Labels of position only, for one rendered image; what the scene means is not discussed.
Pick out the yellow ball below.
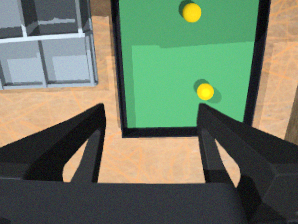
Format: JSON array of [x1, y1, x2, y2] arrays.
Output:
[[182, 3, 201, 23], [197, 83, 214, 100]]

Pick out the grey bank of square funnels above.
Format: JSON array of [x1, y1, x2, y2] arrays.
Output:
[[0, 0, 99, 90]]

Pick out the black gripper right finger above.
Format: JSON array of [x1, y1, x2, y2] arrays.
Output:
[[196, 103, 298, 224]]

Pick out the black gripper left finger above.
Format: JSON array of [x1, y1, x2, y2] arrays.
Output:
[[0, 103, 106, 182]]

